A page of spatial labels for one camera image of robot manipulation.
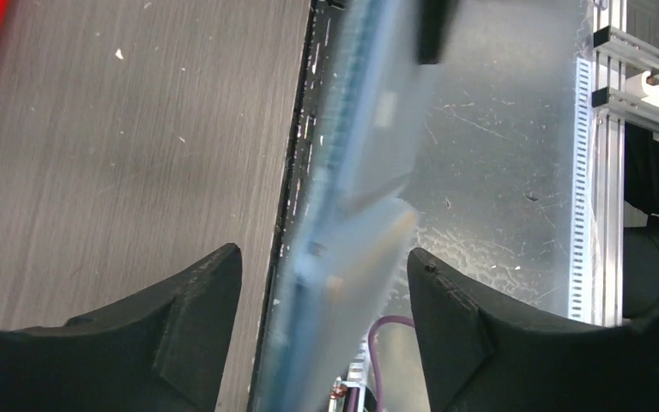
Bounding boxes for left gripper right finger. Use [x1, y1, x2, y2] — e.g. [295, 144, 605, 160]
[407, 248, 659, 411]

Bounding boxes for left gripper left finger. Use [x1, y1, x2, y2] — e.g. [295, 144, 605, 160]
[0, 243, 242, 411]

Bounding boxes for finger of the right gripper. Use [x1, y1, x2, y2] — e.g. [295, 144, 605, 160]
[416, 0, 461, 65]

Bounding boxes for blue leather card holder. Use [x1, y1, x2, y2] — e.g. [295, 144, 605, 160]
[258, 1, 441, 411]

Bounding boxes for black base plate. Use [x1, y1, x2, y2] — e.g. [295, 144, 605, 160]
[246, 1, 347, 411]

